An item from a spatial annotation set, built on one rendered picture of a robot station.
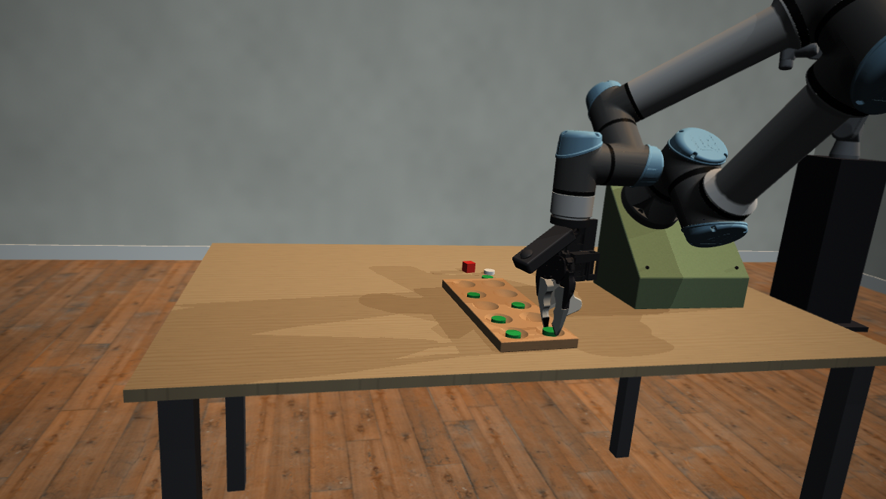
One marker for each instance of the orange wooden tray with round pockets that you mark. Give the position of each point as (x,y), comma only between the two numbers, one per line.
(530,340)

